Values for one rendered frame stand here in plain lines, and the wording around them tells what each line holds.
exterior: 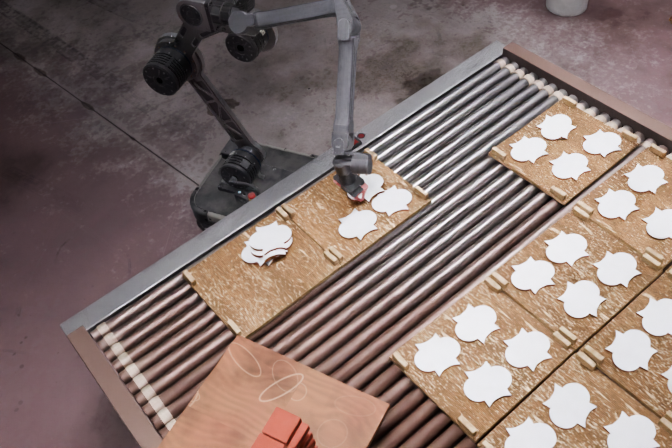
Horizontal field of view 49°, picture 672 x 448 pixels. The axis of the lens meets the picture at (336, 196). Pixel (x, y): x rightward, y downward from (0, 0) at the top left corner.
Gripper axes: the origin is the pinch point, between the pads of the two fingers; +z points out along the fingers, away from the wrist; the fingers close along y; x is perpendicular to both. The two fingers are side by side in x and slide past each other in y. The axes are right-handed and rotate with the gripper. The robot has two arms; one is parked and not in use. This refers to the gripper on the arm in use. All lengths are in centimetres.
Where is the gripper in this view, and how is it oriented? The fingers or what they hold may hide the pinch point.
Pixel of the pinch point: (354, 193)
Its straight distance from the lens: 261.5
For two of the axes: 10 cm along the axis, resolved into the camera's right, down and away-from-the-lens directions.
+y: -6.2, -5.2, 5.8
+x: -7.3, 6.4, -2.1
